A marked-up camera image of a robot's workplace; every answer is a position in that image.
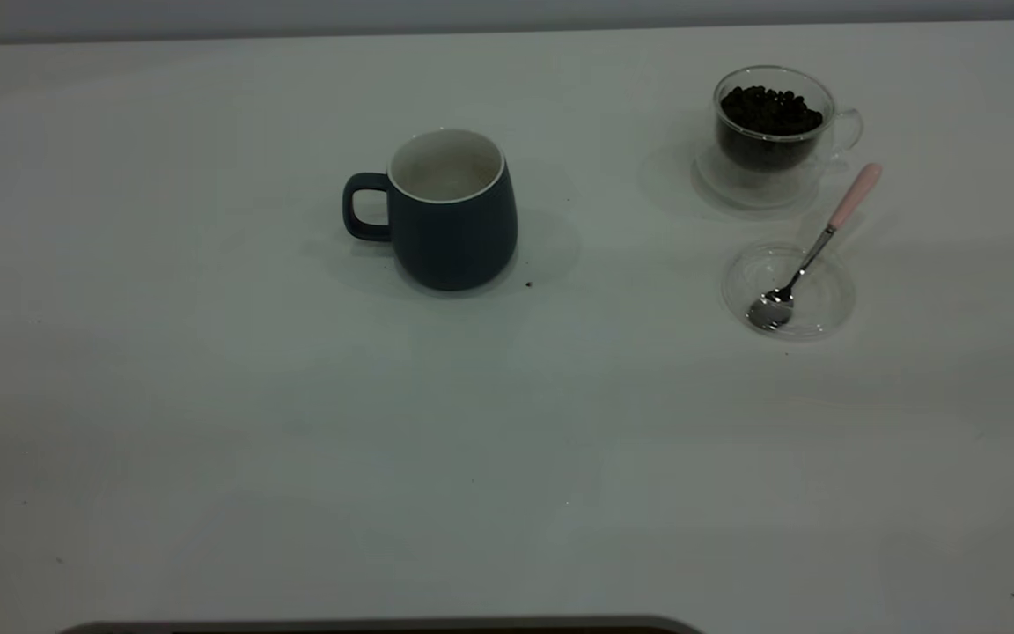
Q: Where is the dark blue ceramic mug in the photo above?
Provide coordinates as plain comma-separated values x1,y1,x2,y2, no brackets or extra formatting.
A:
342,129,519,292

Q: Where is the metal spoon with pink handle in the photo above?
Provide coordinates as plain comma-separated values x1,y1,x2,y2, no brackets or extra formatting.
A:
746,162,884,333

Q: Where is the double-walled glass cup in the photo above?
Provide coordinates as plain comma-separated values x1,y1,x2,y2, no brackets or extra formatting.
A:
693,64,865,210

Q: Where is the pile of coffee beans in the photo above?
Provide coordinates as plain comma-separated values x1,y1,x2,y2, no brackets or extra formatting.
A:
720,85,825,136

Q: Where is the clear glass round dish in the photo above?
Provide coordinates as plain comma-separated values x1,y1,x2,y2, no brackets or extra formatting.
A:
721,240,857,341

